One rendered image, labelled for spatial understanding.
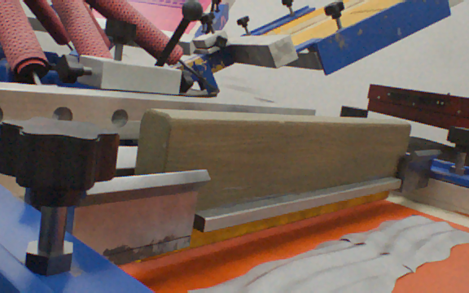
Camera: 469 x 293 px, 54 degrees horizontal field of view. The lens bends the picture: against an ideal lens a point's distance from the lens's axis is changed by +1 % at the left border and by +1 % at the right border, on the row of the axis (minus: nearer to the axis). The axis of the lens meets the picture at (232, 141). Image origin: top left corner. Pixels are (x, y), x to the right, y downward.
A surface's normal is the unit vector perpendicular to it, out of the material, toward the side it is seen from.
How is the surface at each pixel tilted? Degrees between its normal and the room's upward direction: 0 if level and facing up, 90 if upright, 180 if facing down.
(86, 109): 90
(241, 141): 90
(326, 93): 90
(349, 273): 33
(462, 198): 90
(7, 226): 0
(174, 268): 0
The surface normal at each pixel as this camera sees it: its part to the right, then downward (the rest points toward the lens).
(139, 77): 0.73, 0.22
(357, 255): 0.48, -0.70
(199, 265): 0.15, -0.98
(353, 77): -0.67, 0.02
